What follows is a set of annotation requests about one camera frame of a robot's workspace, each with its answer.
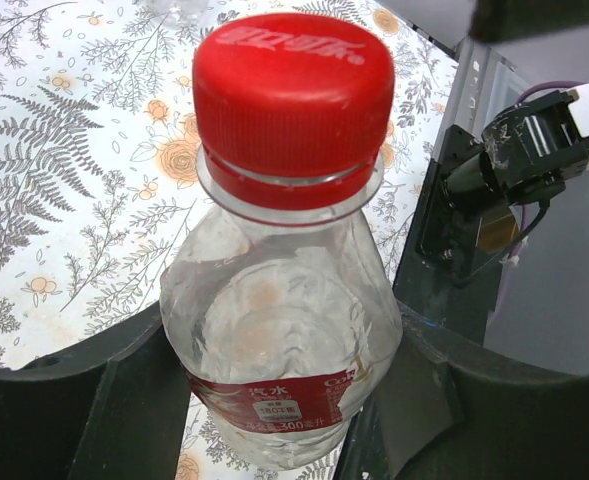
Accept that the clear bottle with red cap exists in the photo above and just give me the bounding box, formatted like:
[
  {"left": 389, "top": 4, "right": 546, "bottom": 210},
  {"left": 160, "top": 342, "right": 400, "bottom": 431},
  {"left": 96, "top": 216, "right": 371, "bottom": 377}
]
[{"left": 160, "top": 13, "right": 403, "bottom": 470}]

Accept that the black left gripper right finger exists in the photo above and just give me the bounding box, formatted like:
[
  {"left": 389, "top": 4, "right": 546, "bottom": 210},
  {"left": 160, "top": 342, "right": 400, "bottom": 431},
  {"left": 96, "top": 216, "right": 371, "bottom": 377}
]
[{"left": 338, "top": 308, "right": 589, "bottom": 479}]

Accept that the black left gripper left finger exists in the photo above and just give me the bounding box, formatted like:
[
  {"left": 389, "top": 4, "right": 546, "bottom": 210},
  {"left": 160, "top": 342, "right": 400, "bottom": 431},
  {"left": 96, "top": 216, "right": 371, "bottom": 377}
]
[{"left": 0, "top": 304, "right": 190, "bottom": 479}]

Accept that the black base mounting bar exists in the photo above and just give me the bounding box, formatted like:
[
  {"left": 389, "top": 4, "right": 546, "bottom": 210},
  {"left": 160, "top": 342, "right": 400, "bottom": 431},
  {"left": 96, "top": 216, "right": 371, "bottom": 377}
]
[{"left": 393, "top": 125, "right": 519, "bottom": 344}]

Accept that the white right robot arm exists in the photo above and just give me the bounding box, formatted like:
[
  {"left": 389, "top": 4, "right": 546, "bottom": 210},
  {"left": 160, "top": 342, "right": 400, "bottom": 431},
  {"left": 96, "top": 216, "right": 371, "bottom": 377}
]
[{"left": 442, "top": 1, "right": 589, "bottom": 217}]

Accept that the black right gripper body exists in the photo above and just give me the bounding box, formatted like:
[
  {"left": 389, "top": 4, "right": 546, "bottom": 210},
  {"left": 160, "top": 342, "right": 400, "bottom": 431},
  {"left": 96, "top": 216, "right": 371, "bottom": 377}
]
[{"left": 468, "top": 0, "right": 589, "bottom": 44}]

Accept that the clear bottle with white cap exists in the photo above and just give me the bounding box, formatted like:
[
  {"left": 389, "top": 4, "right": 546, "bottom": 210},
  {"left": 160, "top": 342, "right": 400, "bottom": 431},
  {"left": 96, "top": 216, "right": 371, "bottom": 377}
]
[{"left": 144, "top": 0, "right": 209, "bottom": 26}]

